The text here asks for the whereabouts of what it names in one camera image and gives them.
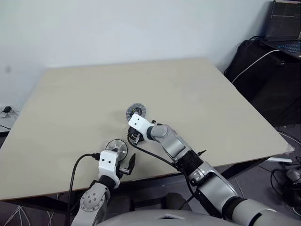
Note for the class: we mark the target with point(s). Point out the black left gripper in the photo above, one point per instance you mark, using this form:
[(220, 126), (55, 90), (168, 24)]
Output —
[(124, 170)]

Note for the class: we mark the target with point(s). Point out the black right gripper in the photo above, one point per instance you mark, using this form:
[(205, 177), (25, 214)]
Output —
[(132, 131)]

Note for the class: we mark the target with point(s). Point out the silver spoked rotor cover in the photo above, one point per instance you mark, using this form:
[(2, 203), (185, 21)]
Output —
[(115, 147)]

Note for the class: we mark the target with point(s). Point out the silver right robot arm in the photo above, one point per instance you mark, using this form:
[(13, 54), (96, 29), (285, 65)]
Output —
[(174, 143)]

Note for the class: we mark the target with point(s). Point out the grey disc with black centre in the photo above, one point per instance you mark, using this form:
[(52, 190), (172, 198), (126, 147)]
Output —
[(136, 108)]

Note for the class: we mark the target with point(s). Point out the grey robot torso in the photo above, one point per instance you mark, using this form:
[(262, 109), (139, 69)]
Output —
[(152, 220)]

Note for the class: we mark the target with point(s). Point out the white power strip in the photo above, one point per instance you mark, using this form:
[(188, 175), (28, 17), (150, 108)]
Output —
[(13, 114)]

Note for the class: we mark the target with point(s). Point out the black power adapter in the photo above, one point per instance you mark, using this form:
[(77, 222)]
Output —
[(7, 109)]

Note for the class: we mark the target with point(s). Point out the large black case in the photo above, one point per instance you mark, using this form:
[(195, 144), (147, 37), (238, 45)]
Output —
[(258, 87)]

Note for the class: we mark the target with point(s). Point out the white plastic strip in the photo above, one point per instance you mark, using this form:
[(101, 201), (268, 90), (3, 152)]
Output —
[(279, 160)]

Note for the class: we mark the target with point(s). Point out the grey floor device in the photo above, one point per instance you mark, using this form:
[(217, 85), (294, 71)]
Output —
[(292, 175)]

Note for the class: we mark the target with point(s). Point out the black laptop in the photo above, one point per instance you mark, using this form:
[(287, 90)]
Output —
[(282, 21)]

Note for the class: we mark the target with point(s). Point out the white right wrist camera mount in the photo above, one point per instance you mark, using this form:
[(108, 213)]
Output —
[(138, 122)]

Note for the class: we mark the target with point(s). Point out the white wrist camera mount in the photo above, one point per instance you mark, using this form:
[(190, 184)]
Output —
[(138, 122), (107, 162)]

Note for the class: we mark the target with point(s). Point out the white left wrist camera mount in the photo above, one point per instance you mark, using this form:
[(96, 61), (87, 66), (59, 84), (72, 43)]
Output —
[(107, 162)]

